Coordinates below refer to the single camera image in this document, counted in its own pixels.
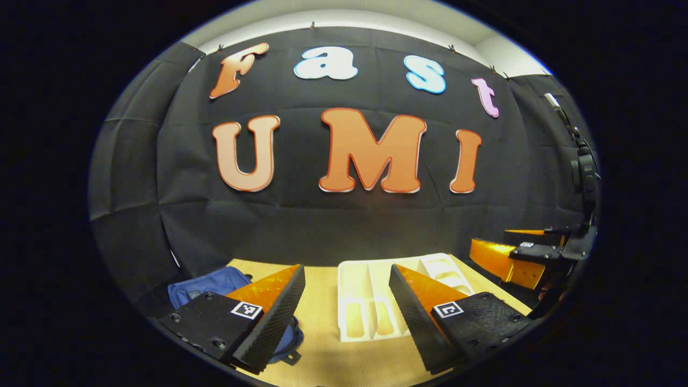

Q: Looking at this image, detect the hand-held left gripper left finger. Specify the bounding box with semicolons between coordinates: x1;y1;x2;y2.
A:
156;263;306;374

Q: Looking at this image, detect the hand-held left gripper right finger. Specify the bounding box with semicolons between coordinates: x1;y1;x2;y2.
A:
389;263;533;375

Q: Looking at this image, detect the white bookshelf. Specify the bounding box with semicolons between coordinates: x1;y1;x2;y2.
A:
337;253;476;343

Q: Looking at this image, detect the blue schoolbag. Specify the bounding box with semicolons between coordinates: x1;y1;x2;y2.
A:
168;266;304;366

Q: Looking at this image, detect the black backdrop cloth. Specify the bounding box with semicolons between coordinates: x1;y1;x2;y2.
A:
89;27;597;307

